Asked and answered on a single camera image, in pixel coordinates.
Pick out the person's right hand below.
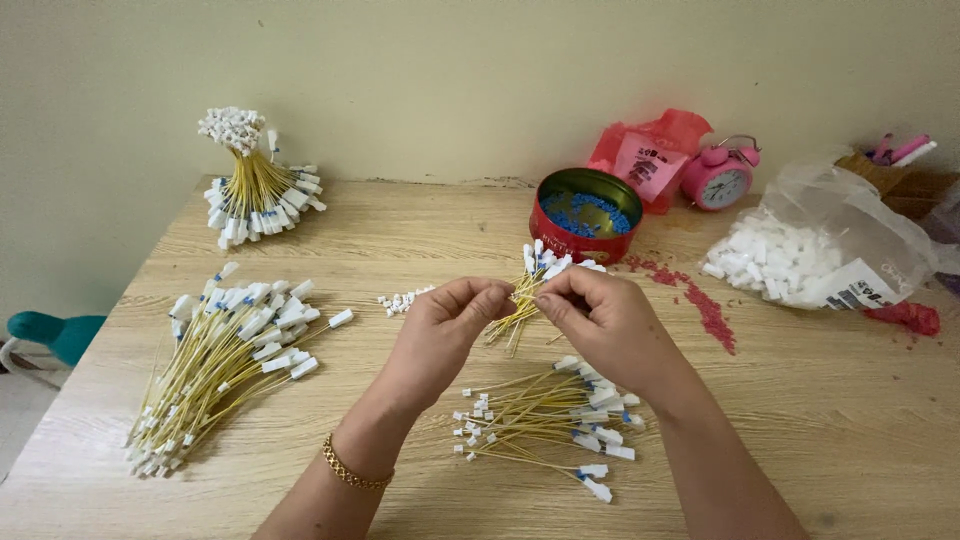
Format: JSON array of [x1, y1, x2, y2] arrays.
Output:
[[533, 265, 682, 411]]

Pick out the person's left hand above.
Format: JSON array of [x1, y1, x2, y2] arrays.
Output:
[[375, 276, 519, 415]]

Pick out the small white connector pieces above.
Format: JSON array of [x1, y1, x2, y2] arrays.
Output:
[[377, 284, 437, 318]]

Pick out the trail of red granules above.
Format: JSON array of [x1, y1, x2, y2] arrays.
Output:
[[621, 255, 738, 357]]

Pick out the red round metal tin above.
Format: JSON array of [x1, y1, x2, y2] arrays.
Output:
[[528, 167, 645, 266]]

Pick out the blue plastic beads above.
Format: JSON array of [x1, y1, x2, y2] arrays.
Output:
[[541, 191, 633, 239]]

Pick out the red plastic bag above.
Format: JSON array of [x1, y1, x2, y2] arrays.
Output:
[[586, 108, 714, 216]]

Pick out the pink alarm clock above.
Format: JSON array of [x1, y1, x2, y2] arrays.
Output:
[[679, 134, 763, 213]]

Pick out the clear bag of white connectors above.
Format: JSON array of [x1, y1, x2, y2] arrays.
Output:
[[698, 157, 940, 312]]

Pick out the heap of red granules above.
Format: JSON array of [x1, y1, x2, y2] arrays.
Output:
[[862, 300, 942, 339]]

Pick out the woven pen holder with pens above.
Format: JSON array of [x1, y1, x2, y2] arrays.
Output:
[[834, 132, 939, 198]]

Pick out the teal chair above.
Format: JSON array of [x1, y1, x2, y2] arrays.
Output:
[[0, 310, 108, 376]]

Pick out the small bunch of yellow wires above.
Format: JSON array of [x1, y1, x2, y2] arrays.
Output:
[[483, 239, 609, 358]]

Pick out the spread pile of yellow wires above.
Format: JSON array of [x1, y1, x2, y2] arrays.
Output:
[[451, 354, 648, 504]]

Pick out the gold chain bracelet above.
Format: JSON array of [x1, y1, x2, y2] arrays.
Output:
[[321, 432, 396, 492]]

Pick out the large heap of yellow wires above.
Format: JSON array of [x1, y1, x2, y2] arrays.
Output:
[[123, 261, 355, 480]]

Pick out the tied standing bundle of wires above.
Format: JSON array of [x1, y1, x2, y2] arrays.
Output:
[[197, 106, 328, 252]]

